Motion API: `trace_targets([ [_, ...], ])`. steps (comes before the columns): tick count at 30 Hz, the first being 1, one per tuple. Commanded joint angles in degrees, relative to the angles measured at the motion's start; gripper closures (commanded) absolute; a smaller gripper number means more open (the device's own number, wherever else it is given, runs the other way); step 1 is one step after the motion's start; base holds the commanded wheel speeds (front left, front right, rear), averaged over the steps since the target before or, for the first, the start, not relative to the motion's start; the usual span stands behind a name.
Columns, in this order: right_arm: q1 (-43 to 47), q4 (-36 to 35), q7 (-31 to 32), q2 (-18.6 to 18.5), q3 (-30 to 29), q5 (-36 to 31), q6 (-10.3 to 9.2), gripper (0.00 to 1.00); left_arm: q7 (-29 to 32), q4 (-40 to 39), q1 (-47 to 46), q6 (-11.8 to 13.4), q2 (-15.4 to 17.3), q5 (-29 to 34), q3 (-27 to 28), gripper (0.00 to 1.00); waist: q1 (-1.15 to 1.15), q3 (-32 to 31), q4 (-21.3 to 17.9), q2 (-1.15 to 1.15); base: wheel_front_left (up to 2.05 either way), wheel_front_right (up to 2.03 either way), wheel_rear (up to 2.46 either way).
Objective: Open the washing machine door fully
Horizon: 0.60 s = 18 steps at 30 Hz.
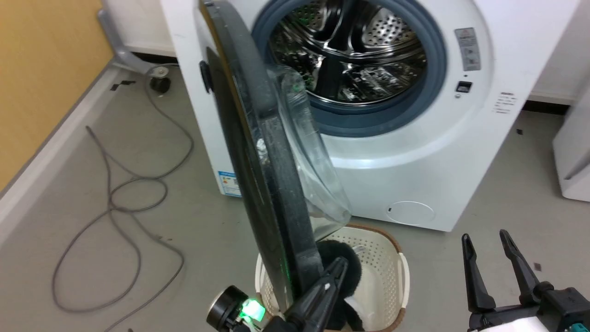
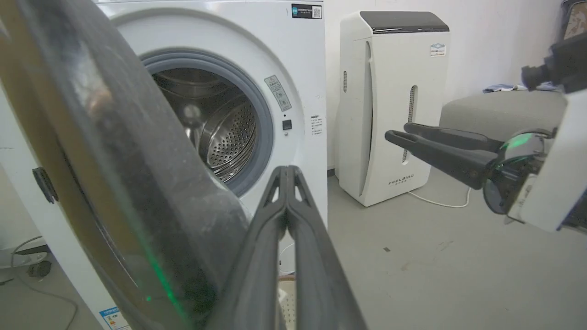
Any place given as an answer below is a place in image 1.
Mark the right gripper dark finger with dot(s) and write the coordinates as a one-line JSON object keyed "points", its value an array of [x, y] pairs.
{"points": [[518, 265], [474, 276]]}

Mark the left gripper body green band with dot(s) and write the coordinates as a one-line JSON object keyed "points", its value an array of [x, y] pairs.
{"points": [[233, 309]]}

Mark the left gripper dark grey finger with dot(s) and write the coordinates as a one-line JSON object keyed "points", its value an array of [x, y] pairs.
{"points": [[322, 299]]}

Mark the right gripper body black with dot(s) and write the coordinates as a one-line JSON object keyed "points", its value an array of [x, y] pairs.
{"points": [[548, 313]]}

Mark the black round washing machine door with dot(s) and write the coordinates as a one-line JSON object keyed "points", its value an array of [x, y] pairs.
{"points": [[272, 184]]}

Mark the white front-load washing machine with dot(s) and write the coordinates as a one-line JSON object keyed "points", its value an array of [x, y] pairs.
{"points": [[461, 152]]}

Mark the black door latch socket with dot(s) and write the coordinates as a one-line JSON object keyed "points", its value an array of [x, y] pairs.
{"points": [[463, 86]]}

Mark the grey rubber door gasket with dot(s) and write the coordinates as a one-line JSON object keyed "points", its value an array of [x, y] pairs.
{"points": [[433, 69]]}

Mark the white cloth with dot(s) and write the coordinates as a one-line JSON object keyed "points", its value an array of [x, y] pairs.
{"points": [[356, 310]]}

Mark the black fluffy garment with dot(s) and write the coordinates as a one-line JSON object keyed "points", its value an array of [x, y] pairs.
{"points": [[351, 258]]}

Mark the cream perforated laundry basket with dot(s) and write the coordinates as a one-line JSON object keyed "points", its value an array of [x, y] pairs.
{"points": [[382, 267]]}

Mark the round white filter cover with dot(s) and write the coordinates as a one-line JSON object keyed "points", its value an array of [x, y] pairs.
{"points": [[410, 213]]}

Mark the blue energy label sticker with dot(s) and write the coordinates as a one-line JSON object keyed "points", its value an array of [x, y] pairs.
{"points": [[229, 183]]}

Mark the small printed text label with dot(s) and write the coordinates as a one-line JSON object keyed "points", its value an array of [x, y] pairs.
{"points": [[504, 102]]}

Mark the grey warning label sticker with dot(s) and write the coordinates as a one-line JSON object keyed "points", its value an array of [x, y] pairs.
{"points": [[468, 48]]}

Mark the black caster wheel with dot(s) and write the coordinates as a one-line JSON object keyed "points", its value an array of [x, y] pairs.
{"points": [[160, 84]]}

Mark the perforated steel washer drum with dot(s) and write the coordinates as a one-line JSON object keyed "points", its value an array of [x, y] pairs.
{"points": [[364, 60]]}

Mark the black floor tape strip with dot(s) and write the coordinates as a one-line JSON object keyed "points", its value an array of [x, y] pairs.
{"points": [[121, 85]]}

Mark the grey metal stand leg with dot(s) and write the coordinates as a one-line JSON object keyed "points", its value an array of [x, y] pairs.
{"points": [[120, 50]]}

